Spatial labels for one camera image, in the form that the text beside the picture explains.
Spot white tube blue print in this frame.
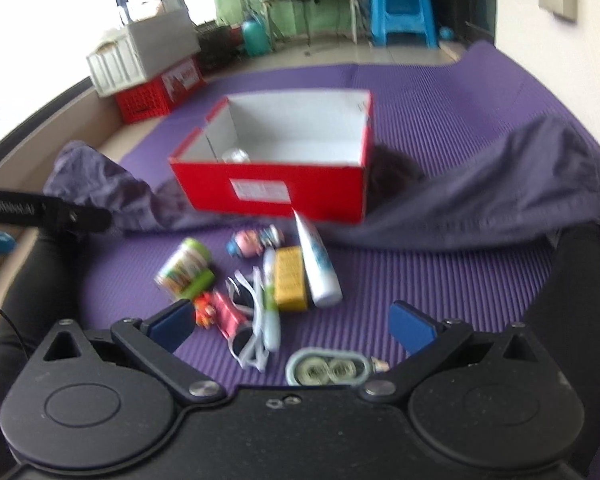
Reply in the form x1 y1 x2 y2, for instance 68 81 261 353
292 207 344 308

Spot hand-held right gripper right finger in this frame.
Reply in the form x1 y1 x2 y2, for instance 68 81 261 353
362 301 573 403

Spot person's right leg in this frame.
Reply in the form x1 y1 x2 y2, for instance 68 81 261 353
522 222 600 480

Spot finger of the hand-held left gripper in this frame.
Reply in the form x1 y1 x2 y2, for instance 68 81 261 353
42 197 114 234

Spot black cable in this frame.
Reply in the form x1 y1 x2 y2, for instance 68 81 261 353
0 280 28 361

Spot black planter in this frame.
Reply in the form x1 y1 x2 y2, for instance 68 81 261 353
196 22 242 74

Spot white green tube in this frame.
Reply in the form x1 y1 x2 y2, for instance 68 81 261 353
261 249 283 352

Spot yellow small box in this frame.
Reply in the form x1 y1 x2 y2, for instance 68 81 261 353
274 246 311 312

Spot red plastic crate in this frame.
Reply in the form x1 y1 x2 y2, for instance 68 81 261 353
116 57 206 124

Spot teal bottle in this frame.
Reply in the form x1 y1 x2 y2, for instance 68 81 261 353
242 16 271 58

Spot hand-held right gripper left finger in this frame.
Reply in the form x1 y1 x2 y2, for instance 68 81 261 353
27 300 228 407

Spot green lid bottle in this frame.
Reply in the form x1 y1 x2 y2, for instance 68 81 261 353
154 239 216 302

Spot person's leg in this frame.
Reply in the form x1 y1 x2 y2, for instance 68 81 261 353
522 222 600 480
0 237 83 461

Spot person's left leg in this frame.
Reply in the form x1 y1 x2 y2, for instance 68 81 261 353
0 237 83 461

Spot oval green tin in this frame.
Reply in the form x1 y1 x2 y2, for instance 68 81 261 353
285 347 392 387

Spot red cardboard box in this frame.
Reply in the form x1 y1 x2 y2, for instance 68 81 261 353
167 89 376 223

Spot red toy figure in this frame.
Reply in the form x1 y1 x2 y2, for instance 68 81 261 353
192 290 254 345

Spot white sunglasses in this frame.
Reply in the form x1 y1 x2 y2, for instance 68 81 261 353
225 267 272 372

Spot blue plastic stool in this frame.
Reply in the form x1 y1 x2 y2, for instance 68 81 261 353
367 0 439 50

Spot green curtain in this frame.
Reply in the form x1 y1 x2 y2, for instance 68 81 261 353
208 0 367 42

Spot purple foam mat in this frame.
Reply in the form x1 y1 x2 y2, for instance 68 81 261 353
77 41 600 391

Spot white plastic crate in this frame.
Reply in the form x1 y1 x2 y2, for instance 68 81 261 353
86 22 202 99

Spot pink toy figure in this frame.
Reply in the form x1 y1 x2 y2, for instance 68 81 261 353
226 225 284 261

